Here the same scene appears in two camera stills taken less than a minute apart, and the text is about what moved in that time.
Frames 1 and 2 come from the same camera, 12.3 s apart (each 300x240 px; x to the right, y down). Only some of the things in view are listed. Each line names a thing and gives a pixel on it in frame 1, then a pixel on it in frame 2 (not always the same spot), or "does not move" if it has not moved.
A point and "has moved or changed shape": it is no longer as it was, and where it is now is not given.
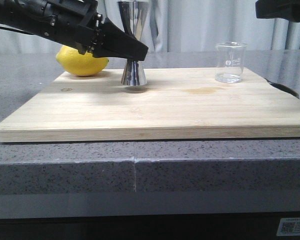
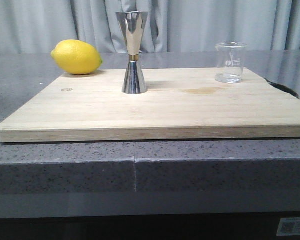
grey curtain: x=184 y=26 does not move
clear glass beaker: x=230 y=59 does not move
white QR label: x=288 y=226 does not move
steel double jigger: x=134 y=15 has moved or changed shape
